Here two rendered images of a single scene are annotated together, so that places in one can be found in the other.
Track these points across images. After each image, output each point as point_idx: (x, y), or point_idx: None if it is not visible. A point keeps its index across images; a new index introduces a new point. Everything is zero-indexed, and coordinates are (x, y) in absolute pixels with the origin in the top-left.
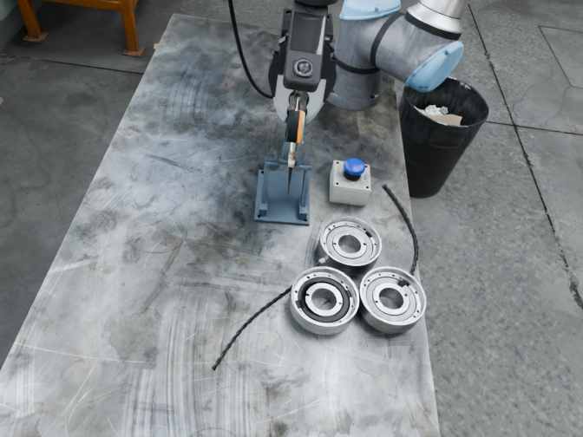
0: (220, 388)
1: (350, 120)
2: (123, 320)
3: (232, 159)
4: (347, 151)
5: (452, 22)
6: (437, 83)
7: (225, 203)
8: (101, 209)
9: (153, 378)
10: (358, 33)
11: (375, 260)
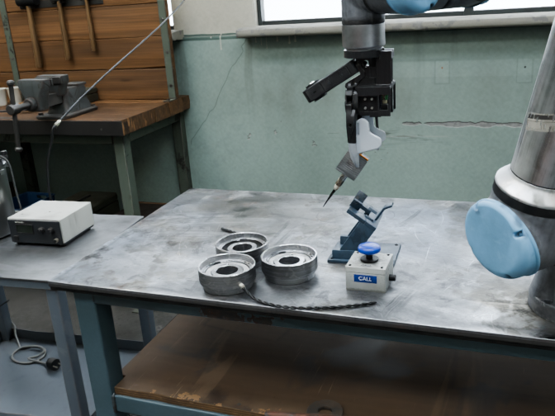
0: (208, 231)
1: (501, 298)
2: (268, 210)
3: (418, 237)
4: (437, 290)
5: (507, 177)
6: (492, 262)
7: None
8: None
9: (227, 217)
10: None
11: (264, 264)
